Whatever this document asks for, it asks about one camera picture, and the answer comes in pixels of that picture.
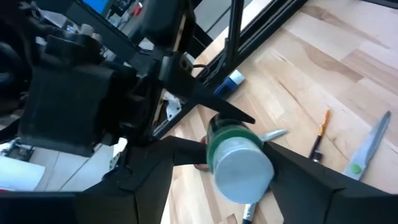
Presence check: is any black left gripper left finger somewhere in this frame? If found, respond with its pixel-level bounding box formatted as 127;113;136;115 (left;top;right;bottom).
73;136;174;224

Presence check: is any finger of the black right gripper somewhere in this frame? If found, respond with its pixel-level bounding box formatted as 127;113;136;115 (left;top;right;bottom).
169;136;208;166
158;52;256;124

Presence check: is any green paint bottle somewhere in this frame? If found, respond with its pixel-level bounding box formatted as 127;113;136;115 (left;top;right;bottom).
205;113;276;205

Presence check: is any blue paint bottle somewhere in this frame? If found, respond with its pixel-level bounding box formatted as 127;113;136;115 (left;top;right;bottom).
213;68;246;100

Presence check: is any black metal table frame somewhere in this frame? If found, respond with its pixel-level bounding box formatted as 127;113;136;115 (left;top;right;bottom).
152;0;310;139

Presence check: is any white paper sheet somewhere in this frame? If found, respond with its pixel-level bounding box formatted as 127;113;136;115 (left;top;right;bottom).
0;155;46;191

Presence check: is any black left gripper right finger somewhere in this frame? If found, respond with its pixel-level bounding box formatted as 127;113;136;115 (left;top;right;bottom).
262;141;380;224

